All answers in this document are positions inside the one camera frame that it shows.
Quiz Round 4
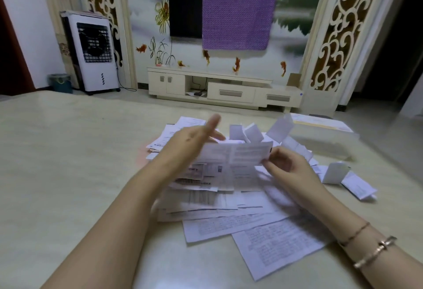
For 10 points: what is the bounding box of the white printed paper slip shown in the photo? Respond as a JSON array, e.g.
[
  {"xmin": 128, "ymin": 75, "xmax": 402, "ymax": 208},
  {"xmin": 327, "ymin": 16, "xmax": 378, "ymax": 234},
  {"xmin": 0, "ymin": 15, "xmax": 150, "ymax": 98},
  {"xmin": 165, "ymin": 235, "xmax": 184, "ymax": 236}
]
[{"xmin": 193, "ymin": 142, "xmax": 273, "ymax": 170}]

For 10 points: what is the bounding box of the black power cable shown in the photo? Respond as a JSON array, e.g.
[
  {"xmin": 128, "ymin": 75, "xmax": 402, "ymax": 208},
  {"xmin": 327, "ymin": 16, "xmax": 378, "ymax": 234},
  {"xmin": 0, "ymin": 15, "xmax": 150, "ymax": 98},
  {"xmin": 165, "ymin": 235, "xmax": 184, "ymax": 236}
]
[{"xmin": 115, "ymin": 64, "xmax": 137, "ymax": 92}]

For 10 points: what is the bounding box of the person's right forearm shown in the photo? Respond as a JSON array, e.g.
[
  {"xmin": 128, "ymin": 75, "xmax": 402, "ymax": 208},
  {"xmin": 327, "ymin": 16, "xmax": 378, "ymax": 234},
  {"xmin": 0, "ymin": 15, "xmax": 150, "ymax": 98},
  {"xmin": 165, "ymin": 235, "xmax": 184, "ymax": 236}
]
[{"xmin": 296, "ymin": 180, "xmax": 423, "ymax": 289}]

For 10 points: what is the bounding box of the person's left hand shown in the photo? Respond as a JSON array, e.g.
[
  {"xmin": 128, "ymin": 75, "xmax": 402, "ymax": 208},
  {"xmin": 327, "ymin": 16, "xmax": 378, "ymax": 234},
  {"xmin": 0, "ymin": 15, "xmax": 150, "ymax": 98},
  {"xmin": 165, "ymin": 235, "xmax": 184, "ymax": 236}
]
[{"xmin": 155, "ymin": 114, "xmax": 226, "ymax": 180}]

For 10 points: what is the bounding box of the white air cooler fan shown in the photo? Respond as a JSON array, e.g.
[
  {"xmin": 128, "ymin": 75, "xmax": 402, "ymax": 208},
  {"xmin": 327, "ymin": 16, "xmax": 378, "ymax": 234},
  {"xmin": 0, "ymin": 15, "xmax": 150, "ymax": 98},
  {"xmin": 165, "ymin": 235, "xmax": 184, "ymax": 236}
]
[{"xmin": 60, "ymin": 10, "xmax": 121, "ymax": 96}]

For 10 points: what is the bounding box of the person's left forearm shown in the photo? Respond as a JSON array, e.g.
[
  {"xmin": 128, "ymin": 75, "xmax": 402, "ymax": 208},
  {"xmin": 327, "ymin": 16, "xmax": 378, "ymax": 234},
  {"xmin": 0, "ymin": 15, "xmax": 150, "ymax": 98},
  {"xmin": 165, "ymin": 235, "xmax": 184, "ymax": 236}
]
[{"xmin": 40, "ymin": 158, "xmax": 180, "ymax": 289}]

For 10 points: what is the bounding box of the pile of white paper receipts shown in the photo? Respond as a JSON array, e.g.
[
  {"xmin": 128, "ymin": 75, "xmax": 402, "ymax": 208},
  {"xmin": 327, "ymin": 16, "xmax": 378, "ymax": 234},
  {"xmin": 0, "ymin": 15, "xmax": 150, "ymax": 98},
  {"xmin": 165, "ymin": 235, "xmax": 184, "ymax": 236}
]
[{"xmin": 145, "ymin": 113, "xmax": 378, "ymax": 282}]

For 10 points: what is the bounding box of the thin gold chain bracelet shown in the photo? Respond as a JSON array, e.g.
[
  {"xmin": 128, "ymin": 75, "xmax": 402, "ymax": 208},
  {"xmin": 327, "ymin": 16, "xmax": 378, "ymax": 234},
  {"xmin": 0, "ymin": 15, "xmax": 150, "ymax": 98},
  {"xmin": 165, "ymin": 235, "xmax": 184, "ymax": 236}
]
[{"xmin": 339, "ymin": 222, "xmax": 371, "ymax": 247}]

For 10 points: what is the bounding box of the white flat box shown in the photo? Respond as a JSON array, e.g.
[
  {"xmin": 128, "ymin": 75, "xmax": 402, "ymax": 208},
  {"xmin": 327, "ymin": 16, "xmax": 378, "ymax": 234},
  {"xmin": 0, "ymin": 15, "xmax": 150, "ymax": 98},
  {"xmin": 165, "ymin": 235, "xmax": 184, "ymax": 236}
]
[{"xmin": 290, "ymin": 112, "xmax": 360, "ymax": 140}]

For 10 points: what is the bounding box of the purple cloth cover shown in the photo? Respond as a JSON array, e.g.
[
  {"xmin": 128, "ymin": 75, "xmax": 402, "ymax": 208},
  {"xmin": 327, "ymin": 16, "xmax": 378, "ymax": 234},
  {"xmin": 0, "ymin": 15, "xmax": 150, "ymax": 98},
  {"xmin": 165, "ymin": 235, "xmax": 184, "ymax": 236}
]
[{"xmin": 202, "ymin": 0, "xmax": 280, "ymax": 51}]

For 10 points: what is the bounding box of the teal waste bin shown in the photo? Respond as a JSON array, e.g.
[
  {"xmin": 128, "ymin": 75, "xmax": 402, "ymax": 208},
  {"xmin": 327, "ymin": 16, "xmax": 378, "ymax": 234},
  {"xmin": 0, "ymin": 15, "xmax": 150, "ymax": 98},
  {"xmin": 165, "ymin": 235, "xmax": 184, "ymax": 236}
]
[{"xmin": 48, "ymin": 74, "xmax": 73, "ymax": 94}]

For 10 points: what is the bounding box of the person's right hand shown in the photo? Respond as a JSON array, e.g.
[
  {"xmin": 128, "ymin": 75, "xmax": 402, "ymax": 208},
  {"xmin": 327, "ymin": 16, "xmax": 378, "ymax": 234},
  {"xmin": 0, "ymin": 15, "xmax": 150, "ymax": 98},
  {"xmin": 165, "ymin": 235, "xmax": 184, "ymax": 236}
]
[{"xmin": 262, "ymin": 147, "xmax": 318, "ymax": 197}]

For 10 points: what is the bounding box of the cream television cabinet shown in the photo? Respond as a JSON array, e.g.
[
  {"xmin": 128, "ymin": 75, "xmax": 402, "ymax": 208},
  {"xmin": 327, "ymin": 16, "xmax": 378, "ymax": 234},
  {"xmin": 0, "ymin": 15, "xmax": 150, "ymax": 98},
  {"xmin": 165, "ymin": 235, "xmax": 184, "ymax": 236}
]
[{"xmin": 147, "ymin": 66, "xmax": 303, "ymax": 113}]

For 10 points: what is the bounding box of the black television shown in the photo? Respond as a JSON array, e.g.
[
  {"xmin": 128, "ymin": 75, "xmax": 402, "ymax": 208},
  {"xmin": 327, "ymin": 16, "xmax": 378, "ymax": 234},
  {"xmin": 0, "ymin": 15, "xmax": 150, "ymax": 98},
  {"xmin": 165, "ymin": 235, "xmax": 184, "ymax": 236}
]
[{"xmin": 168, "ymin": 0, "xmax": 203, "ymax": 39}]

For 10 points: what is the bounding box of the gold bangle bracelet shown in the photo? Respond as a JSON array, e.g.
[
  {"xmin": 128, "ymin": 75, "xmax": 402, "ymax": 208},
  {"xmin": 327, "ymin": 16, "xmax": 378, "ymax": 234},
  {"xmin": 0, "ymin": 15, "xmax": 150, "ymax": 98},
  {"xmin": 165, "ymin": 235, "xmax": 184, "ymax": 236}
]
[{"xmin": 353, "ymin": 236, "xmax": 397, "ymax": 269}]

